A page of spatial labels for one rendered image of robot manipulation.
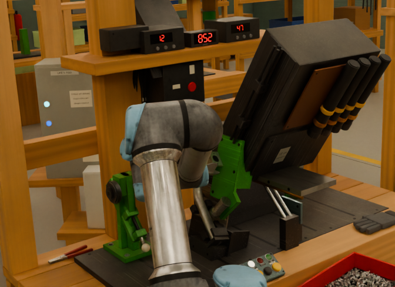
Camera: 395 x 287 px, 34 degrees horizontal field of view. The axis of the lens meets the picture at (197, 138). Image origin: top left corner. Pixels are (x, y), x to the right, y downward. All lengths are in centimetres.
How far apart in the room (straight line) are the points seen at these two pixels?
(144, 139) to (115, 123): 75
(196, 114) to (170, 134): 8
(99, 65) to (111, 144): 33
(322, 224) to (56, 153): 97
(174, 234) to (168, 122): 26
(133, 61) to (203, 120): 63
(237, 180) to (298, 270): 34
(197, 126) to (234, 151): 60
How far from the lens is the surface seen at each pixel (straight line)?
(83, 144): 228
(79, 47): 938
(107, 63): 203
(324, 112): 204
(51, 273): 218
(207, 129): 151
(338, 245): 222
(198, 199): 217
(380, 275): 211
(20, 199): 213
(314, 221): 240
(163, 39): 217
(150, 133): 147
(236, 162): 207
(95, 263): 216
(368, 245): 227
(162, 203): 144
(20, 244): 218
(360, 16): 861
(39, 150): 221
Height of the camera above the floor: 184
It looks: 16 degrees down
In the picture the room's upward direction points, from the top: 3 degrees counter-clockwise
